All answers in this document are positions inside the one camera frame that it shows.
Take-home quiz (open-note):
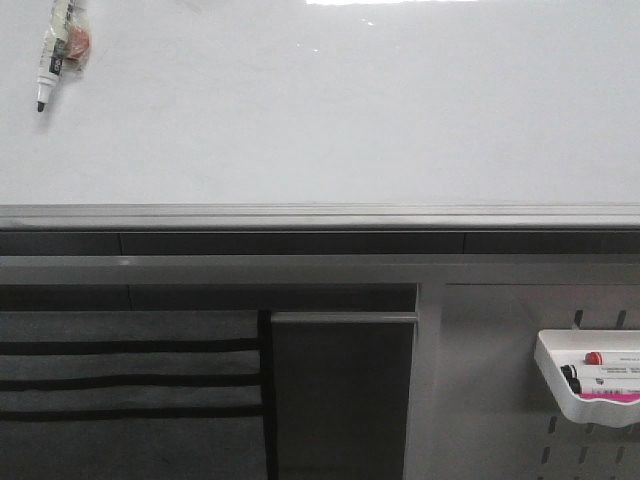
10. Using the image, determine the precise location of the grey fabric pocket organizer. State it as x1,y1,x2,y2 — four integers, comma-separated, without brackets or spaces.
1,311,278,479

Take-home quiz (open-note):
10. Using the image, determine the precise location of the white whiteboard with aluminium frame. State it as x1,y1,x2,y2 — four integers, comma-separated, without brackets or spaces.
1,1,639,229

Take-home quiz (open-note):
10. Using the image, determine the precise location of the marker with red end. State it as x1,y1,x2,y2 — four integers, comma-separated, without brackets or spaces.
584,351,640,365

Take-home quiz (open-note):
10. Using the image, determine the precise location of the white plastic marker tray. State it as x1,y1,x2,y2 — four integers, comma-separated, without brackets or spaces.
534,329,639,428

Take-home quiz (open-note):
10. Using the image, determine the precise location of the white marker with black tip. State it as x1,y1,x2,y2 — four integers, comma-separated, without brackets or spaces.
36,0,92,113

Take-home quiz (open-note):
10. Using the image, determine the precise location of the white marker lower black end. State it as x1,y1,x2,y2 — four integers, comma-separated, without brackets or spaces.
567,378,639,395

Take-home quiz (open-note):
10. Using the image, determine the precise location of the pink highlighter pen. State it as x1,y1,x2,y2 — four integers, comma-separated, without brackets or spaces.
579,393,640,403

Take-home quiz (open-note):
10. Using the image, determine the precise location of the grey whiteboard stand frame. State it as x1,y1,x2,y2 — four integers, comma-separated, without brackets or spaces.
1,231,639,479

